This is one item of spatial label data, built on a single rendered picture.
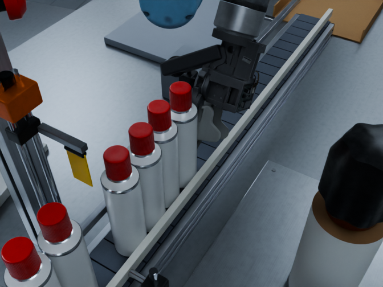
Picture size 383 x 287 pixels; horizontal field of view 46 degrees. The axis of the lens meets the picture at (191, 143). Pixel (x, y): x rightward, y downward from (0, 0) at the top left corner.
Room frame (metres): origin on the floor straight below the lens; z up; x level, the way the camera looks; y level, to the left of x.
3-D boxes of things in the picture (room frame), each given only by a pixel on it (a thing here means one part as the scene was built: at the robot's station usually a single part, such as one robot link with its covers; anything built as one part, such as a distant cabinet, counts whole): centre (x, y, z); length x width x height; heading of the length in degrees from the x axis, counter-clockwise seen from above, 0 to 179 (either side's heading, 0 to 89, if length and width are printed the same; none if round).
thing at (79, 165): (0.36, 0.13, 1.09); 0.03 x 0.01 x 0.06; 59
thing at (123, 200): (0.39, 0.09, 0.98); 0.05 x 0.05 x 0.20
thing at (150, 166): (0.43, 0.07, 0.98); 0.05 x 0.05 x 0.20
